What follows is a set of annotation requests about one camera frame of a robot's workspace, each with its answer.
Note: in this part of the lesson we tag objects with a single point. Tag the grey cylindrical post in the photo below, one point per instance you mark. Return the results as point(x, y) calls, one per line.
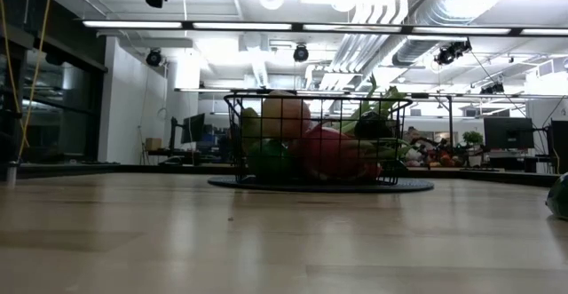
point(11, 173)

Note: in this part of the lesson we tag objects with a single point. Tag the long linear ceiling light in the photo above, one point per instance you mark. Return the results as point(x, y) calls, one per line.
point(133, 24)
point(199, 90)

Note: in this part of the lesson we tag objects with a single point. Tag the watermelon slice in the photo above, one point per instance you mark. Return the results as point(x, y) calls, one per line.
point(559, 198)

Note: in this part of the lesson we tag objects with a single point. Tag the green potted plant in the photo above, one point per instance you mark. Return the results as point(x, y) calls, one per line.
point(472, 137)

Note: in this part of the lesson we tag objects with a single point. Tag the cardboard box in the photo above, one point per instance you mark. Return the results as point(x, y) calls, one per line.
point(153, 144)

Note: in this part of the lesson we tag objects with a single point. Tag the pile of colourful toys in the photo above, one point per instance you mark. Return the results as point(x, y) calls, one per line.
point(439, 156)

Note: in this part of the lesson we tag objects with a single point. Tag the black ceiling camera rig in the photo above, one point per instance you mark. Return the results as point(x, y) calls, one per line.
point(492, 89)
point(452, 52)

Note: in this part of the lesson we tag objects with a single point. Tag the magenta round fruit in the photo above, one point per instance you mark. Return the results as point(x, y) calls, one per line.
point(372, 171)

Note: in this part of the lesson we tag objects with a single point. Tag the pink white peach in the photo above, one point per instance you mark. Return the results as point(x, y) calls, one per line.
point(284, 116)

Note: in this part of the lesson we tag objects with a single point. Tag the small green avocado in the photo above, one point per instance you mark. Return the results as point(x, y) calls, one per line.
point(373, 127)

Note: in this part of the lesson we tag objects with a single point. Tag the black ceiling spotlight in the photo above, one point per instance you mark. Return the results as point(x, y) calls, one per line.
point(301, 53)
point(154, 58)

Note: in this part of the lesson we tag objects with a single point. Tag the black metal table frame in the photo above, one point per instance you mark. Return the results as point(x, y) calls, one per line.
point(133, 169)

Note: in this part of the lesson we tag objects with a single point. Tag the black computer monitor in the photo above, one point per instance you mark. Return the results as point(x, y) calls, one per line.
point(508, 132)
point(194, 127)
point(560, 143)

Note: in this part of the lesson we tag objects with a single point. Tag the person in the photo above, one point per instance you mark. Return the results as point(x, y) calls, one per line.
point(411, 134)

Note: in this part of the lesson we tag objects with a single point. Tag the white green leek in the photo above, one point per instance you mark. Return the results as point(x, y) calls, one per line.
point(389, 94)

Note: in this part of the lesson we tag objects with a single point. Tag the pink dragon fruit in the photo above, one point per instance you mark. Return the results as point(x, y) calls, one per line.
point(328, 152)

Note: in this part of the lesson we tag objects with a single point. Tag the bright green lime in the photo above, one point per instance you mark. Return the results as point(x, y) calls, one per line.
point(268, 163)

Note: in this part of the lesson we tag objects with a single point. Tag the dark round mat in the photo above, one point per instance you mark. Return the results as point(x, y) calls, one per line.
point(412, 186)

